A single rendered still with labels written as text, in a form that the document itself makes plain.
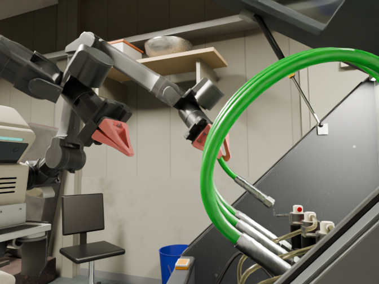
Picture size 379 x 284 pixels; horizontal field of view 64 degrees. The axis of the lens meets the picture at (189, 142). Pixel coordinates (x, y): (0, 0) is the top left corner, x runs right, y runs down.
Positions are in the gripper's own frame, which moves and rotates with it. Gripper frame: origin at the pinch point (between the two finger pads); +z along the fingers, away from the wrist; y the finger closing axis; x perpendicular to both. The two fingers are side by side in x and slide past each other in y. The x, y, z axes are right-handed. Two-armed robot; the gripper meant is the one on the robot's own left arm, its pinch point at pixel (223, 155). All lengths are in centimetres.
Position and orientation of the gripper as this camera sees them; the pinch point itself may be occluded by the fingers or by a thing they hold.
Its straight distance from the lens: 69.4
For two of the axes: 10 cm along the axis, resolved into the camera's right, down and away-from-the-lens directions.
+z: 4.1, 6.0, -6.8
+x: -5.8, 7.5, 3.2
